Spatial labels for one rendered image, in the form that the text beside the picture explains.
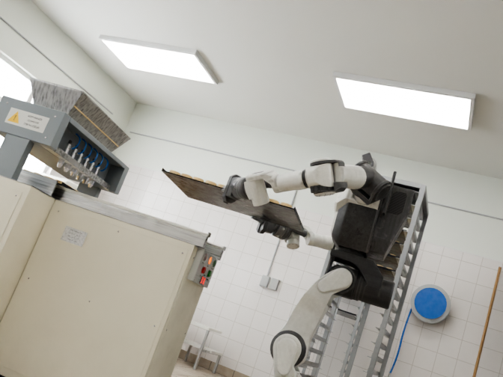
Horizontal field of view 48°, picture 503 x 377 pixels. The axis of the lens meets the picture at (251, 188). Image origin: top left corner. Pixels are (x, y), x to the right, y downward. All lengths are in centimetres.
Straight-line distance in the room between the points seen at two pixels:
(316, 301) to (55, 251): 113
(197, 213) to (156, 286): 485
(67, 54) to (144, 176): 185
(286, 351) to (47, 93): 155
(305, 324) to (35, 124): 141
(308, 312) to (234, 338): 438
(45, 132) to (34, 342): 88
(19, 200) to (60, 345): 62
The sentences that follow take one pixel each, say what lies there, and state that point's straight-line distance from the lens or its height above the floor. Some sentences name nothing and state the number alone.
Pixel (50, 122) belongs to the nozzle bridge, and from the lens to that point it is 256.
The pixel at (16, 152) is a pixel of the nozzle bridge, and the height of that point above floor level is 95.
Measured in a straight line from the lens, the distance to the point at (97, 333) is 243.
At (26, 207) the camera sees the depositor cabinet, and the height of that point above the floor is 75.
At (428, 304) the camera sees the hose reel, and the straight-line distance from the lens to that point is 620.
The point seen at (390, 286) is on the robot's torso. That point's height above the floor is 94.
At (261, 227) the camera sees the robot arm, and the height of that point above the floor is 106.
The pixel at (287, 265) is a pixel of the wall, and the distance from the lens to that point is 663.
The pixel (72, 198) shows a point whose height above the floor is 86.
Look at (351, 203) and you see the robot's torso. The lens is 233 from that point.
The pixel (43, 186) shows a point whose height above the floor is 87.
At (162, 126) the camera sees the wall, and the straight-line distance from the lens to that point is 789.
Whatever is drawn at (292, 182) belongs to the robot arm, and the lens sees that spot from 201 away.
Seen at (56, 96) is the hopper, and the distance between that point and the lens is 273.
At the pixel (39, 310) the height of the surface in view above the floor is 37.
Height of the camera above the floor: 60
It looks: 13 degrees up
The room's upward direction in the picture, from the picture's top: 20 degrees clockwise
